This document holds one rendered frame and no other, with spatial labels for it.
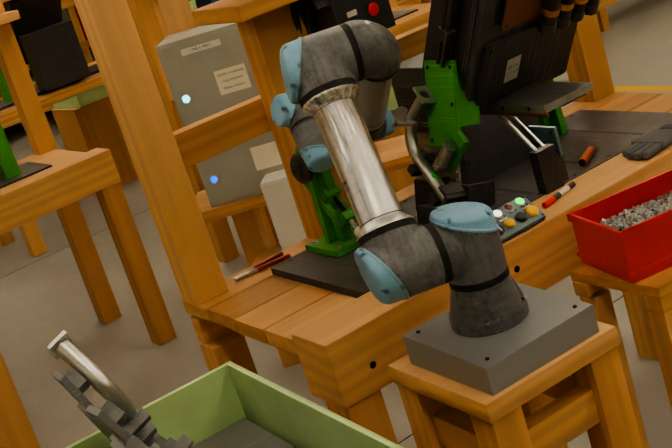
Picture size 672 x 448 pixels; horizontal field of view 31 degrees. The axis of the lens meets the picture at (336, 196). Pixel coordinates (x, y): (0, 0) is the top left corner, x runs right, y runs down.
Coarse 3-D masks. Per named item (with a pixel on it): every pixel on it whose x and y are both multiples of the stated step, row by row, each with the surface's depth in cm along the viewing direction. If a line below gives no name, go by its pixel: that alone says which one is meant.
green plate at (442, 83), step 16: (432, 64) 289; (448, 64) 284; (432, 80) 290; (448, 80) 285; (448, 96) 286; (464, 96) 287; (432, 112) 292; (448, 112) 287; (464, 112) 287; (432, 128) 293; (448, 128) 288; (432, 144) 294
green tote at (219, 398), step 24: (192, 384) 229; (216, 384) 232; (240, 384) 231; (264, 384) 219; (144, 408) 225; (168, 408) 227; (192, 408) 230; (216, 408) 232; (240, 408) 235; (264, 408) 224; (288, 408) 214; (312, 408) 204; (96, 432) 221; (168, 432) 228; (192, 432) 230; (216, 432) 233; (288, 432) 219; (312, 432) 208; (336, 432) 199; (360, 432) 190
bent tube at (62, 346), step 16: (64, 336) 203; (64, 352) 203; (80, 352) 203; (80, 368) 202; (96, 368) 202; (96, 384) 201; (112, 384) 202; (112, 400) 202; (128, 400) 204; (128, 416) 206
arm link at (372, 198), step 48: (288, 48) 227; (336, 48) 226; (288, 96) 232; (336, 96) 225; (336, 144) 224; (384, 192) 221; (384, 240) 217; (432, 240) 218; (384, 288) 216; (432, 288) 221
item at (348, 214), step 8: (304, 184) 297; (320, 184) 294; (336, 184) 294; (328, 192) 292; (336, 192) 293; (320, 200) 294; (328, 200) 293; (336, 200) 293; (328, 208) 293; (344, 208) 292; (336, 216) 293; (344, 216) 290; (352, 216) 290; (336, 224) 292; (344, 224) 291
